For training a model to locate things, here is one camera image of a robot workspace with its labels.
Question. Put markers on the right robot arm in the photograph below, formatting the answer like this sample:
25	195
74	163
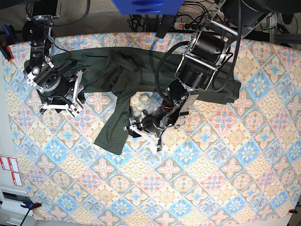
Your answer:
42	43

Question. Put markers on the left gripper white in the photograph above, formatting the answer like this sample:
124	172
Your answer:
136	129

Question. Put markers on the black remote control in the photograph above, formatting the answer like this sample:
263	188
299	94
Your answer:
166	23

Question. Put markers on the blue clamp lower left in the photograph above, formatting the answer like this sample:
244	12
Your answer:
29	206

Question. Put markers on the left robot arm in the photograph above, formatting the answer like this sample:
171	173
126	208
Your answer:
215	41

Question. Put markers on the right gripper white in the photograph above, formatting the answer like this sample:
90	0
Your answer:
64	94

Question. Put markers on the white power strip red switch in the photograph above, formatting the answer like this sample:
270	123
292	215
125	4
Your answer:
184	26

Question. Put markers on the blue clamp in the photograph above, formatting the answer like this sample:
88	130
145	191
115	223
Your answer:
4	48
29	206

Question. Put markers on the white red-framed labels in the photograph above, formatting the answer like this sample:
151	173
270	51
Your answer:
10	164

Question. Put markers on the dark green long-sleeve shirt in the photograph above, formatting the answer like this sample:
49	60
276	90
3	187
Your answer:
129	73

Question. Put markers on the patterned colourful tablecloth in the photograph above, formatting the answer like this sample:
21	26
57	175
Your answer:
229	164

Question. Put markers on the blue plastic box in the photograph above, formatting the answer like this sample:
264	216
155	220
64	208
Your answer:
151	7

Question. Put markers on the blue clamp upper left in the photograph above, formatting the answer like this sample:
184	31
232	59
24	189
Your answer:
4	48

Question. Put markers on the orange clamp lower right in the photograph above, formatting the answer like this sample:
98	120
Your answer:
293	211

